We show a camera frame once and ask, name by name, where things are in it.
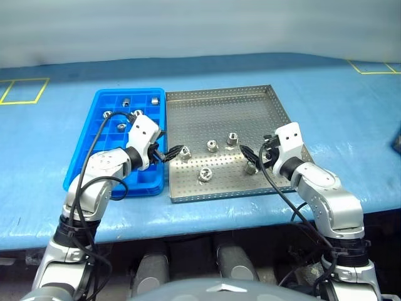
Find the perforated metal tray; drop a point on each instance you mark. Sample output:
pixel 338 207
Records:
pixel 213 116

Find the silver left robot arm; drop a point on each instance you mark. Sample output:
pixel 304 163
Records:
pixel 100 169

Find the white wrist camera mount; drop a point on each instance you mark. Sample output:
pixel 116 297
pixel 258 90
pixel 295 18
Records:
pixel 142 133
pixel 289 138

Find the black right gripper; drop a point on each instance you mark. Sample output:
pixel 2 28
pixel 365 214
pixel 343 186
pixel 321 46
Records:
pixel 271 140

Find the grey rounded robot leg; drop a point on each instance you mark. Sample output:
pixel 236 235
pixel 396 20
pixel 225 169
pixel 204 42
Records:
pixel 150 272
pixel 235 266

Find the blue compartment tray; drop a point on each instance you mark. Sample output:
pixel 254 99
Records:
pixel 94 147

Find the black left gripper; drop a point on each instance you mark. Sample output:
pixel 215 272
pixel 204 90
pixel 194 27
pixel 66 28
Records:
pixel 155 153

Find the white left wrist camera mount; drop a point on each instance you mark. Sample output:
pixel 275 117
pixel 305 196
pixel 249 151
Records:
pixel 142 133

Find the grey robot torso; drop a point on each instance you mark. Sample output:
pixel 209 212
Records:
pixel 219 291

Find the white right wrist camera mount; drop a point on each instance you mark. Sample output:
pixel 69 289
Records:
pixel 289 138

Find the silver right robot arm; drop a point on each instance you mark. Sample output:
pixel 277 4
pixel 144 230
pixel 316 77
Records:
pixel 329 200

